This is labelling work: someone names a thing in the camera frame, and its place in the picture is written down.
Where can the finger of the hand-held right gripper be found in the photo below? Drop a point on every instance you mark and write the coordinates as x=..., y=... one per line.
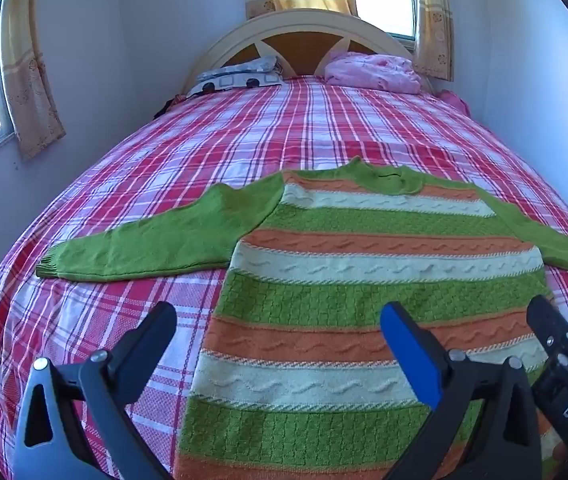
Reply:
x=551, y=322

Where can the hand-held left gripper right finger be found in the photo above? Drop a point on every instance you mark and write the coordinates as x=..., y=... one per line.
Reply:
x=411, y=352

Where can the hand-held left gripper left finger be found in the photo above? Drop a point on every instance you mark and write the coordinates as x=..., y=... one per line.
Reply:
x=151, y=332

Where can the green orange striped knit sweater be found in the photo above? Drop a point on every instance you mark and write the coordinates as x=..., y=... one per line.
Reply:
x=324, y=285

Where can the bed with red plaid sheet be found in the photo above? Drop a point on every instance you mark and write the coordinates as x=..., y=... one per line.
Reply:
x=174, y=160

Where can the dark cloth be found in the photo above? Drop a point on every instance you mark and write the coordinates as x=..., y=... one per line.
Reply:
x=169, y=105

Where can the pink cloth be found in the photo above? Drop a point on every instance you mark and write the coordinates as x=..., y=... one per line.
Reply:
x=453, y=101

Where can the white blue printed pillow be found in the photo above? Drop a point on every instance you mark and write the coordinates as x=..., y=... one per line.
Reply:
x=236, y=77

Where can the pink crumpled blanket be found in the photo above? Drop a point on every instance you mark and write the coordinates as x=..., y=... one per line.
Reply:
x=371, y=72

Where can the yellow curtain with side window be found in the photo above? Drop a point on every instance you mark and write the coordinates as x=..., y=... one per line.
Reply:
x=29, y=70

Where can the yellow patterned narrow curtain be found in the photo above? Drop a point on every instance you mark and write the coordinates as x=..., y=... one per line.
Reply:
x=433, y=20

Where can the cream and orange wooden headboard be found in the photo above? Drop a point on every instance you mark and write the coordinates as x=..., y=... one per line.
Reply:
x=294, y=40

